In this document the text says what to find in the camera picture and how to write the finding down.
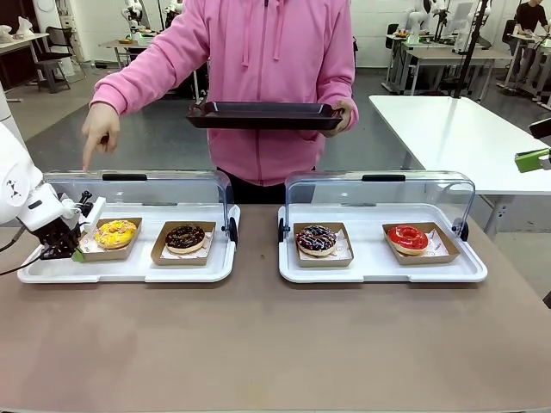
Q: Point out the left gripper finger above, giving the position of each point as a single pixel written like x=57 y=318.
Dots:
x=78 y=257
x=46 y=254

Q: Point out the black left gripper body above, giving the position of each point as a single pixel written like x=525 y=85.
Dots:
x=53 y=238

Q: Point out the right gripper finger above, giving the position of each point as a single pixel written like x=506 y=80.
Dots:
x=534 y=160
x=541 y=128

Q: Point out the cardboard tray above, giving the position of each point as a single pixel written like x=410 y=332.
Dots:
x=183 y=259
x=107 y=254
x=323 y=262
x=447 y=254

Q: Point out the yellow sprinkled donut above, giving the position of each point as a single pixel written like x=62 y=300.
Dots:
x=115 y=234

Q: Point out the red glazed donut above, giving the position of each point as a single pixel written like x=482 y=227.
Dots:
x=408 y=242

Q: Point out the dark brown serving tray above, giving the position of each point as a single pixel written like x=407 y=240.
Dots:
x=258 y=121

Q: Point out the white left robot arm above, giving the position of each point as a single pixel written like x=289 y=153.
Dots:
x=17 y=185

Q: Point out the person's right forearm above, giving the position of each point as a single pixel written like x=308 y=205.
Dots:
x=125 y=88

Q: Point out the person's left forearm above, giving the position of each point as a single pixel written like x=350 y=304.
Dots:
x=349 y=92

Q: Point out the cardboard tray under nut donut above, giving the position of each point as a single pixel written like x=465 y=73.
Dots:
x=183 y=259

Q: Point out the chocolate donut with nut bits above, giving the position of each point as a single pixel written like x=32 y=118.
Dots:
x=185 y=240

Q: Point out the background person in black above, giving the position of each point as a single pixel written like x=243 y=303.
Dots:
x=531 y=19

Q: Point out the chocolate donut with coloured sprinkles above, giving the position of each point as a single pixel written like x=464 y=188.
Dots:
x=316 y=242

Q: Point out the cardboard tray under sprinkle donut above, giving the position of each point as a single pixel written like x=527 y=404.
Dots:
x=323 y=262

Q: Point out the person in pink hoodie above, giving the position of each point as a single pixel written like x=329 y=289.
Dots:
x=267 y=64

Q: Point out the person's right hand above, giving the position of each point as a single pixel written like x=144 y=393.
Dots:
x=101 y=127

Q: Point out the person's left hand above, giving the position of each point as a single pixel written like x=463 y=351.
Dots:
x=346 y=122

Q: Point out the white display case base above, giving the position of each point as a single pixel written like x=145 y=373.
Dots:
x=370 y=273
x=129 y=273

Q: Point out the white side table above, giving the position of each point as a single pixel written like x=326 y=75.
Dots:
x=452 y=133

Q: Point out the black lid hinge knob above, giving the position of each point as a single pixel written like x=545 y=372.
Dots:
x=281 y=230
x=463 y=230
x=233 y=230

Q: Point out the black tripod pole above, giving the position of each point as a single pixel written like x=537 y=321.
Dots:
x=471 y=51

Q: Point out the grey background desk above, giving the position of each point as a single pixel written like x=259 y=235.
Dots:
x=443 y=53

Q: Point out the clear display case lid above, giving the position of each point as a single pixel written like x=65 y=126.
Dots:
x=336 y=193
x=185 y=193

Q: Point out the black office chair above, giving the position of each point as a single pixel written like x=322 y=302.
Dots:
x=58 y=60

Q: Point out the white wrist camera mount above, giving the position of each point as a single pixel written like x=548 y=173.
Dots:
x=95 y=213

